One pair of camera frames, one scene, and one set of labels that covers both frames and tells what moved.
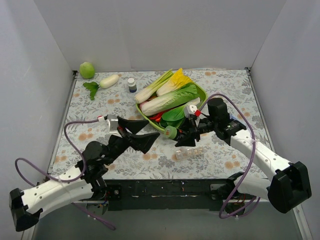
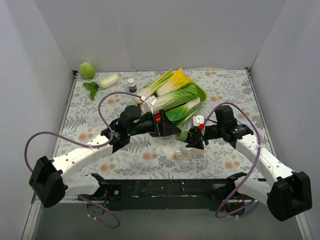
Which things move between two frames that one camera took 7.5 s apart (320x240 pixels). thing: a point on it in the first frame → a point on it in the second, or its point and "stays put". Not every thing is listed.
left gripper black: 125,132 → 162,124
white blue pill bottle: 132,85 stays put
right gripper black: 194,128 → 199,137
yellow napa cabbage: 177,80 stays put
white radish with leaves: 92,86 stays put
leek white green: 154,89 stays put
